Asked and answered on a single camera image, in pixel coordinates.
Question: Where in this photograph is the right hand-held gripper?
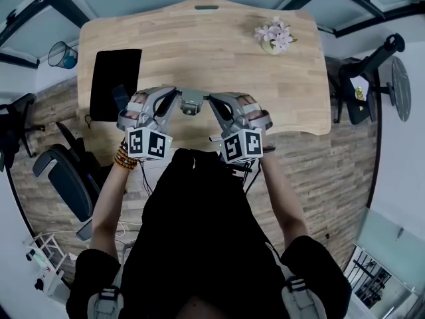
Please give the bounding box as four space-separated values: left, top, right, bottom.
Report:
208 91 274 164

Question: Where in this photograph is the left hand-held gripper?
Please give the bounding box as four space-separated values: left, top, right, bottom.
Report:
116 86 183 161

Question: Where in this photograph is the small metal clip object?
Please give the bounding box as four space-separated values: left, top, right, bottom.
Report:
179 88 211 116

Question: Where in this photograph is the person's right forearm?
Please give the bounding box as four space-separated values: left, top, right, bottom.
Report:
260 151 309 255

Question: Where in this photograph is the person's left forearm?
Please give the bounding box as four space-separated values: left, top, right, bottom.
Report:
90 158 139 262

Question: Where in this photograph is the person's right hand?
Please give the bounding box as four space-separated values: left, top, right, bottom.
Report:
237 94 270 120

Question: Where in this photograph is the person's left hand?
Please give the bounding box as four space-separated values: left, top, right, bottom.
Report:
120 91 154 121

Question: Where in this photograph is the dark smartphone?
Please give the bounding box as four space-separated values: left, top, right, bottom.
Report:
111 84 131 113

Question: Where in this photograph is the black mouse pad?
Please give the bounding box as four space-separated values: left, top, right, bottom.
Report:
89 49 143 123

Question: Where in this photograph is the black mesh wastebasket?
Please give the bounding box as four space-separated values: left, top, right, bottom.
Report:
47 41 79 70

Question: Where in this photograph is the black mesh office chair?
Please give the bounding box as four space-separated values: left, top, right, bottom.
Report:
32 121 111 224
0 93 46 173

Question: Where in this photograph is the person's black clothing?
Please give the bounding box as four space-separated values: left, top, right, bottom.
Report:
66 148 353 319

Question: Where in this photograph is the wooden desk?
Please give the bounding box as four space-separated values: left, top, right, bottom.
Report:
0 0 425 70

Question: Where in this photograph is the white rack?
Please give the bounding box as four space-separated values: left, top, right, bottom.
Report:
25 233 72 304

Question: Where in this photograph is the frosted glass door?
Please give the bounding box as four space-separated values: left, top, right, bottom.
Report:
343 207 425 319

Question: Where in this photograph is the black recorder with screen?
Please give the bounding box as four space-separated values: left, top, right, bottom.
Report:
217 151 254 176

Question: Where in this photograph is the orange bead bracelet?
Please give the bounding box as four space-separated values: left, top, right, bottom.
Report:
113 144 139 171

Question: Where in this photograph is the black recorder cable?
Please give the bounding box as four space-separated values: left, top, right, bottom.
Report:
242 164 264 194

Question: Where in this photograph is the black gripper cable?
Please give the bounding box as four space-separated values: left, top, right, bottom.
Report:
137 159 156 196

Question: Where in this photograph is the white cable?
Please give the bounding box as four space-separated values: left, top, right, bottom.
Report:
115 220 143 236

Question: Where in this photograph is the grey shoulder strap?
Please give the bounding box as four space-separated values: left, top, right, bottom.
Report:
88 286 126 319
282 276 328 319

